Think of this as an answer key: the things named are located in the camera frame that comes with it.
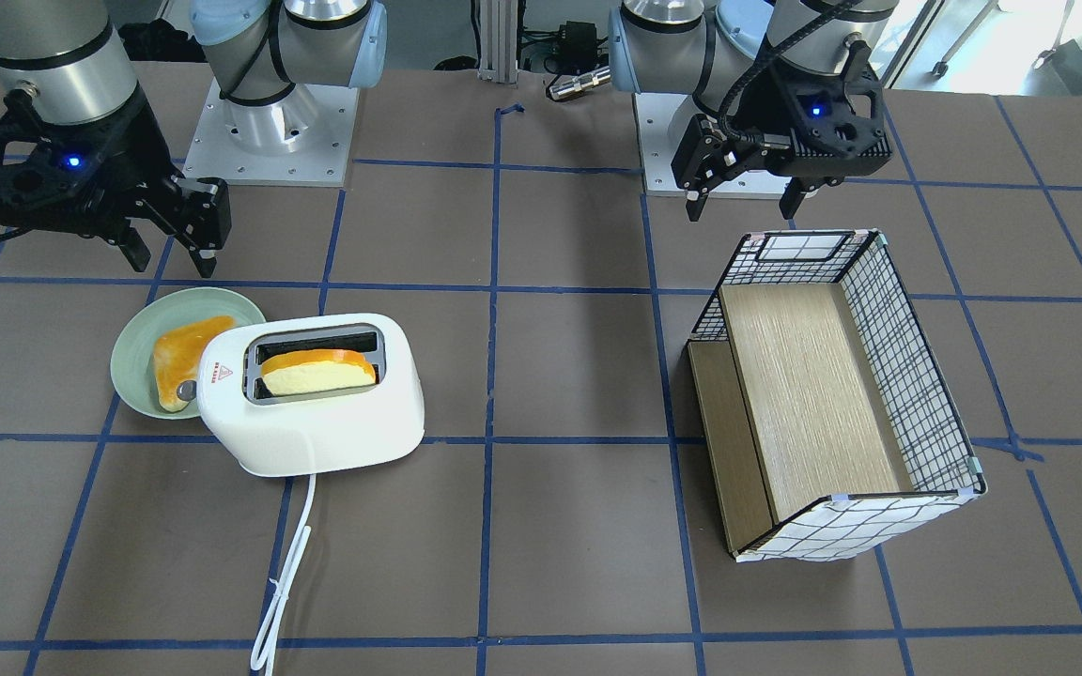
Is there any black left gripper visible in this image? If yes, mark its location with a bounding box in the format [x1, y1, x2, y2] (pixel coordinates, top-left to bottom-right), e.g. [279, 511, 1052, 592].
[672, 66, 892, 223]

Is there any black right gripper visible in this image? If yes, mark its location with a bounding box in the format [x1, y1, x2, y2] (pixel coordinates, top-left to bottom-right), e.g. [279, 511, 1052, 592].
[0, 88, 230, 279]

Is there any white toaster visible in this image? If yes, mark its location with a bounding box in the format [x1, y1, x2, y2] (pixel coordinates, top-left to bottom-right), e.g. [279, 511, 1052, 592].
[179, 313, 425, 478]

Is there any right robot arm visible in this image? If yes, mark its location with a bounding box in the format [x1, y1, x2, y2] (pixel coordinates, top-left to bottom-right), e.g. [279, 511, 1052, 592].
[0, 1, 388, 278]

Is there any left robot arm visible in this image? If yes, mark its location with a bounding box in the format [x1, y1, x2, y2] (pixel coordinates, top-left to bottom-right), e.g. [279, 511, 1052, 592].
[609, 1, 897, 222]

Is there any toast slice in toaster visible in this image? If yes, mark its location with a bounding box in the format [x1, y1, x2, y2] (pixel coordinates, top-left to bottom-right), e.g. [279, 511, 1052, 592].
[259, 349, 378, 397]

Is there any toasted bread on plate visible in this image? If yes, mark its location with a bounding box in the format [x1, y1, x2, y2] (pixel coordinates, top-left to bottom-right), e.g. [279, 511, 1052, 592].
[153, 314, 237, 412]

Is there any green plate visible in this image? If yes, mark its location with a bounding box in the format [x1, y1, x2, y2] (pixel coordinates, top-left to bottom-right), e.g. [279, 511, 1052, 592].
[109, 287, 266, 420]

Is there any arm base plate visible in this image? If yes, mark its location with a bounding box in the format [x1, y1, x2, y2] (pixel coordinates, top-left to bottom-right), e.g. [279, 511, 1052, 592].
[183, 83, 361, 188]
[633, 91, 842, 199]

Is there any wire basket with wooden shelf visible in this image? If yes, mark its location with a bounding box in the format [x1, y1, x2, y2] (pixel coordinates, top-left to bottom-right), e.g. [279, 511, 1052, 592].
[686, 230, 988, 564]

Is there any aluminium frame post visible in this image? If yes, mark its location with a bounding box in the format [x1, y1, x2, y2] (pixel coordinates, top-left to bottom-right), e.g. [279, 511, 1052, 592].
[473, 1, 522, 87]

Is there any white toaster power cable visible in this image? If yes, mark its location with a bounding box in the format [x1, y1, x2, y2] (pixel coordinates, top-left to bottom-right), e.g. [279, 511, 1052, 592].
[250, 472, 318, 675]

